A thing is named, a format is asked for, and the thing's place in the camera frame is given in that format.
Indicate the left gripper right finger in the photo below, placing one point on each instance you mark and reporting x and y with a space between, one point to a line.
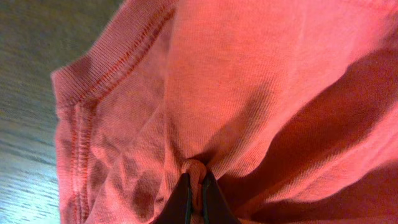
215 208

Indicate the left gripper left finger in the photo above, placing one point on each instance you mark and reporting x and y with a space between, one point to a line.
178 209

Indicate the red t-shirt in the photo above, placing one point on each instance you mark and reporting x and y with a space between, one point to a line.
291 105

